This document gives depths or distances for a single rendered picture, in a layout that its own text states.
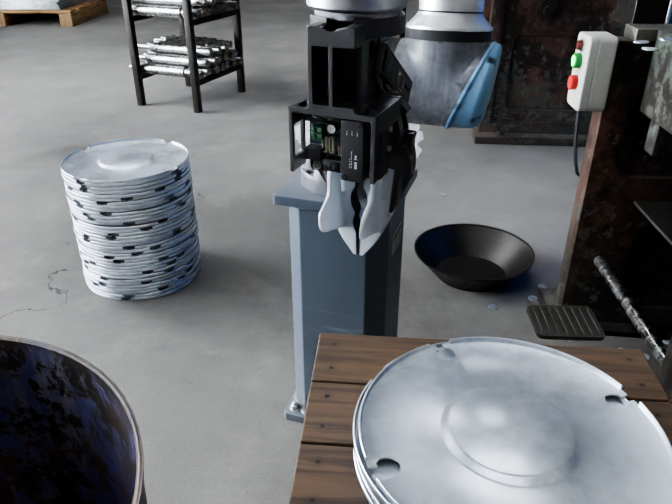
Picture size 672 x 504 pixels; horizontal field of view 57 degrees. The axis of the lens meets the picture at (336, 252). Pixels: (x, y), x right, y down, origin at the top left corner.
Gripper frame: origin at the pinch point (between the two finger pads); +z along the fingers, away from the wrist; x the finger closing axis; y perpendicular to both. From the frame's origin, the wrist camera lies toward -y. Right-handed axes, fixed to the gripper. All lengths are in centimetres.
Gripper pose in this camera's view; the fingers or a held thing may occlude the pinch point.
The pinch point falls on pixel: (362, 237)
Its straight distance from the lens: 58.0
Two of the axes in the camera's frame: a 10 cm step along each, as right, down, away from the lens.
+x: 9.2, 1.9, -3.5
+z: 0.0, 8.8, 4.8
